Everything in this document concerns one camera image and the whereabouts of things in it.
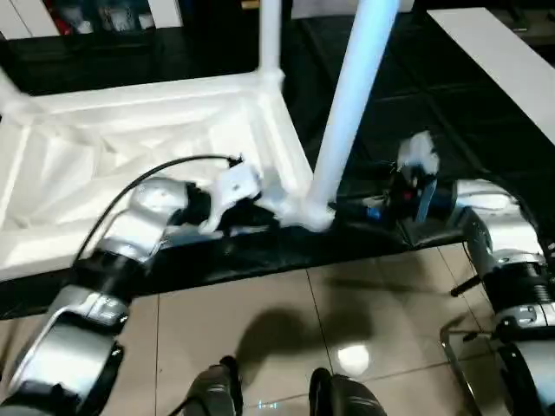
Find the white plastic table leg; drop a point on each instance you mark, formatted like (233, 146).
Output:
(271, 34)
(11, 93)
(360, 86)

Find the white plastic table top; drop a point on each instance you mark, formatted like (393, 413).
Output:
(108, 108)

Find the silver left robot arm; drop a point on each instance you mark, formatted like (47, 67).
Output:
(134, 216)

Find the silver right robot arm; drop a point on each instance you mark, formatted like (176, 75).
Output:
(494, 225)

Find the black work mat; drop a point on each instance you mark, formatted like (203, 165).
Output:
(433, 108)

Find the black metal stand bar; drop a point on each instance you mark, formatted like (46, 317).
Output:
(466, 287)

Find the thin grey tripod stand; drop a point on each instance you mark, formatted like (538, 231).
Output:
(446, 346)

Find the flat white board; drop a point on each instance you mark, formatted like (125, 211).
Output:
(490, 56)

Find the grey left robot foot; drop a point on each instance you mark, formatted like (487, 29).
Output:
(214, 390)

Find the grey robot foot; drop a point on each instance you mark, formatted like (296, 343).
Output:
(347, 394)
(214, 390)

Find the grey right robot foot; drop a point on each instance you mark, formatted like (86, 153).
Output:
(347, 394)

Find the black box with gold label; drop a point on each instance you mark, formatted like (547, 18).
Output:
(217, 21)

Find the white glass door cabinet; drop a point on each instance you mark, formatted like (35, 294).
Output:
(167, 13)

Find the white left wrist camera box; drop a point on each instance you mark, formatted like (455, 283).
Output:
(238, 182)

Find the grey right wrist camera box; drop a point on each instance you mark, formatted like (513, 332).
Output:
(416, 149)

